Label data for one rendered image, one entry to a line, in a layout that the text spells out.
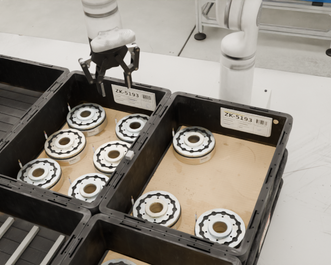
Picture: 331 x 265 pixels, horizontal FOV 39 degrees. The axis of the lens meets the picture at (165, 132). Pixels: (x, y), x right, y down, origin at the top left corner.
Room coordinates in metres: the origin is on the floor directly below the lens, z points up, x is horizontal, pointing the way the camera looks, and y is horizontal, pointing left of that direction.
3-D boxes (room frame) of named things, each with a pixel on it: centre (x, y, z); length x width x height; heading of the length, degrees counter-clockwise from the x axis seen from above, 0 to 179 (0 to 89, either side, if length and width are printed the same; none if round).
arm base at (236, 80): (1.03, -0.21, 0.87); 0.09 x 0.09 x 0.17; 60
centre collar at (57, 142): (0.85, 0.25, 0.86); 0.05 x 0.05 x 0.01
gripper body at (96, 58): (0.88, 0.10, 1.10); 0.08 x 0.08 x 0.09
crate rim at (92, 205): (0.82, 0.19, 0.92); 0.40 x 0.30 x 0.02; 152
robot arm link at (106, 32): (0.86, 0.10, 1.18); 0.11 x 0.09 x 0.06; 19
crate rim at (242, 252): (0.68, -0.07, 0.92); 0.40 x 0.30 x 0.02; 152
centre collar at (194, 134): (0.81, -0.07, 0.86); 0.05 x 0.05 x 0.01
